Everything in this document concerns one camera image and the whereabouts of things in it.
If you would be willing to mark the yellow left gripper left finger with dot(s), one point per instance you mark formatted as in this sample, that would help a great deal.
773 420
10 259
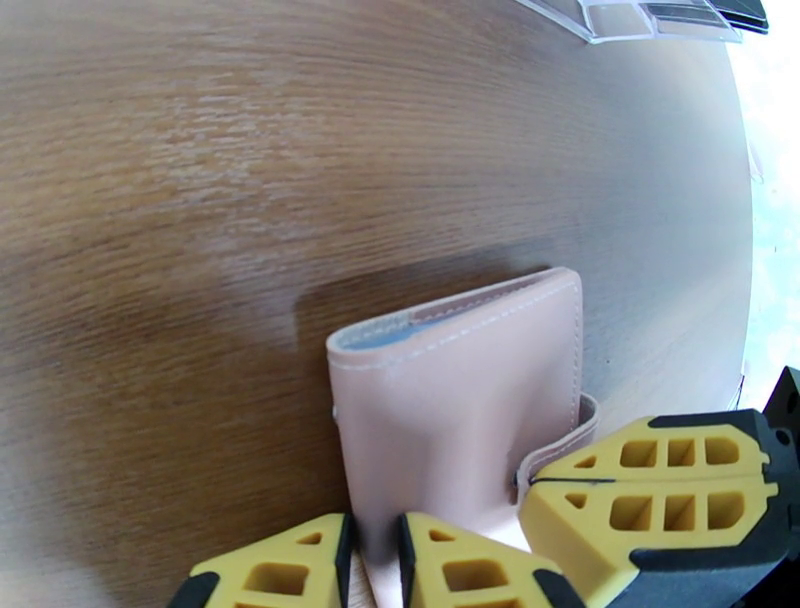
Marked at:
275 575

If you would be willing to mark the clear acrylic card stand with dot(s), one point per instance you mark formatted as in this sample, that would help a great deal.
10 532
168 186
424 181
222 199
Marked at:
619 22

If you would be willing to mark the pink leather card holder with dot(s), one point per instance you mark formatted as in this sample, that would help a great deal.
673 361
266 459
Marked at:
450 412

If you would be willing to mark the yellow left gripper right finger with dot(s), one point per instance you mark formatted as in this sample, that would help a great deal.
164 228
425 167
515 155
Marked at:
475 572

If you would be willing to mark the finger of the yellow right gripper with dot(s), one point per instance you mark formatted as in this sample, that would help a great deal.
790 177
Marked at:
606 456
587 512

